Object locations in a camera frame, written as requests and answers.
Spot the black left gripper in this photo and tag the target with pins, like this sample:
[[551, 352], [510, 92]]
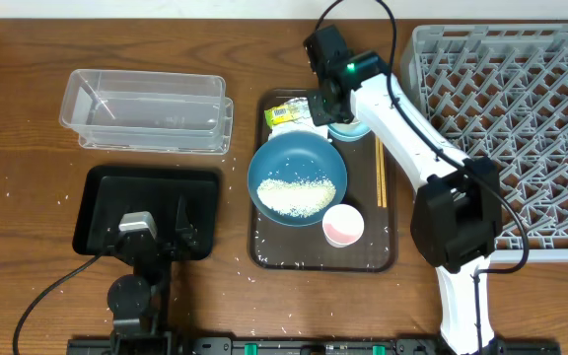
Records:
[[189, 236]]

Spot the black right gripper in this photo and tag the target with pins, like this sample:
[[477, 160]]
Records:
[[320, 113]]

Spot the light blue bowl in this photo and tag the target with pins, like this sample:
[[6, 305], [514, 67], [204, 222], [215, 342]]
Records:
[[348, 132]]

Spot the pink cup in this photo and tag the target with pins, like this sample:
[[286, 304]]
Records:
[[342, 225]]

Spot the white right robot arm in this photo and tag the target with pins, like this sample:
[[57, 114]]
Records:
[[456, 216]]

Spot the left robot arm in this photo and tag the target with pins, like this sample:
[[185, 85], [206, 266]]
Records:
[[139, 301]]

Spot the grey dishwasher rack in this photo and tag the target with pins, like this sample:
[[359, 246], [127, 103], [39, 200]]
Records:
[[501, 91]]

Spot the crumpled white paper napkin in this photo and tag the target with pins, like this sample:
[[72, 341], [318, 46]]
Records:
[[303, 123]]

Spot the yellow green snack wrapper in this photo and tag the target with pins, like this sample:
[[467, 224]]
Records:
[[280, 114]]

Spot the dark blue plate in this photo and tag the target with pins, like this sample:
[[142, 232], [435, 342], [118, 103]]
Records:
[[293, 157]]

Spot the dark brown serving tray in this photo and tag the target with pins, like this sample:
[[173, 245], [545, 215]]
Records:
[[275, 246]]

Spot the black plastic tray bin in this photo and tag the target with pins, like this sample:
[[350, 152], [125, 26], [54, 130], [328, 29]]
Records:
[[112, 191]]

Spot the clear plastic bin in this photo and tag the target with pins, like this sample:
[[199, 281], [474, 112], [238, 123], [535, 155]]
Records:
[[148, 111]]

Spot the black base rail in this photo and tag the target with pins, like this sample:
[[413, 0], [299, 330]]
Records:
[[228, 346]]

